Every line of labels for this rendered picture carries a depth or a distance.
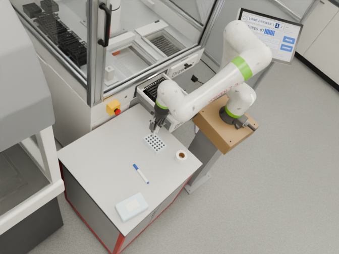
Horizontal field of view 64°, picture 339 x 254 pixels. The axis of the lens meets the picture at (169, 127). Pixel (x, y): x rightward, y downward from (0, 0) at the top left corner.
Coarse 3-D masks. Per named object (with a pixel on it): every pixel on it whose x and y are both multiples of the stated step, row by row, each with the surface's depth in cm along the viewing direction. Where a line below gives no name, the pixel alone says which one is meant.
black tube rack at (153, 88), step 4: (156, 80) 175; (164, 80) 177; (152, 84) 173; (156, 84) 173; (144, 88) 169; (148, 88) 170; (152, 88) 170; (156, 88) 171; (144, 92) 171; (148, 92) 168; (152, 92) 172; (156, 92) 169; (148, 96) 170; (152, 96) 167; (156, 96) 171; (152, 100) 169
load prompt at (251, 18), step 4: (248, 16) 200; (252, 16) 200; (256, 16) 200; (248, 20) 200; (252, 20) 201; (256, 20) 201; (260, 20) 201; (264, 20) 202; (268, 20) 202; (260, 24) 202; (264, 24) 202; (268, 24) 203; (272, 24) 203; (276, 24) 204; (280, 24) 204; (284, 24) 204; (276, 28) 204; (280, 28) 205
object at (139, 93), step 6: (156, 78) 181; (162, 78) 184; (168, 78) 180; (144, 84) 174; (138, 90) 168; (138, 96) 171; (144, 96) 166; (144, 102) 169; (150, 102) 165; (150, 108) 168; (168, 114) 169; (168, 120) 161
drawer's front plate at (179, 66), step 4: (192, 56) 194; (196, 56) 197; (184, 60) 189; (188, 60) 191; (192, 60) 196; (180, 64) 186; (188, 64) 196; (172, 68) 182; (176, 68) 185; (180, 68) 190; (188, 68) 201; (172, 72) 185; (176, 72) 190; (180, 72) 195; (168, 76) 187
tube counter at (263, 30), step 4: (260, 28) 203; (264, 28) 203; (260, 32) 204; (264, 32) 204; (268, 32) 204; (272, 32) 205; (276, 32) 205; (280, 32) 205; (276, 36) 206; (280, 36) 206
